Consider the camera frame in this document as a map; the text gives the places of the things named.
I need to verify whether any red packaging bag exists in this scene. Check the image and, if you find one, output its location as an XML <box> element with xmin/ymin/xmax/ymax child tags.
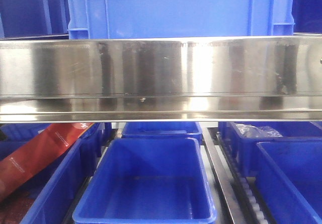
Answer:
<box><xmin>1</xmin><ymin>123</ymin><xmax>93</xmax><ymax>201</ymax></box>

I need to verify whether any blue bin left lower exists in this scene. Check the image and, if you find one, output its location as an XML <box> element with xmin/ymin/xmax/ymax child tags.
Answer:
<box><xmin>1</xmin><ymin>123</ymin><xmax>112</xmax><ymax>223</ymax></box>

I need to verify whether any clear plastic bag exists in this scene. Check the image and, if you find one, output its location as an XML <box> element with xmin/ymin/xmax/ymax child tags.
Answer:
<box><xmin>236</xmin><ymin>123</ymin><xmax>283</xmax><ymax>138</ymax></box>

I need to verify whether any blue bin centre lower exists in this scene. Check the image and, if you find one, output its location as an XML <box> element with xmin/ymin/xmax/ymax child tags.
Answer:
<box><xmin>72</xmin><ymin>138</ymin><xmax>217</xmax><ymax>223</ymax></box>

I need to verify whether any stainless steel shelf beam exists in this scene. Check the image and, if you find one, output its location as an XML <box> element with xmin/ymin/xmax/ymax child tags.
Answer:
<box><xmin>1</xmin><ymin>34</ymin><xmax>321</xmax><ymax>123</ymax></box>

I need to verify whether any blue crate upper shelf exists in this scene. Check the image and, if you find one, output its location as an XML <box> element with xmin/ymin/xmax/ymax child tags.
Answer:
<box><xmin>68</xmin><ymin>0</ymin><xmax>294</xmax><ymax>39</ymax></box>

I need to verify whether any blue bin right lower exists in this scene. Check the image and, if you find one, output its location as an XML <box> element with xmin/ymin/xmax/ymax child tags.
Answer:
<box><xmin>256</xmin><ymin>140</ymin><xmax>321</xmax><ymax>223</ymax></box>

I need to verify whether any blue bin with plastic bag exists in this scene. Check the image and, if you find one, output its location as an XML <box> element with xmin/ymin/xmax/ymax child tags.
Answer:
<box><xmin>218</xmin><ymin>121</ymin><xmax>321</xmax><ymax>177</ymax></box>

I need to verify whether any blue bin rear centre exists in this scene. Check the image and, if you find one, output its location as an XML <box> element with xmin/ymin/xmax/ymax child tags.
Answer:
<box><xmin>122</xmin><ymin>121</ymin><xmax>202</xmax><ymax>142</ymax></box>

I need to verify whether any roller track rail lower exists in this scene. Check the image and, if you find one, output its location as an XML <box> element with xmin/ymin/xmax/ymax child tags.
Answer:
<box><xmin>201</xmin><ymin>127</ymin><xmax>275</xmax><ymax>223</ymax></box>

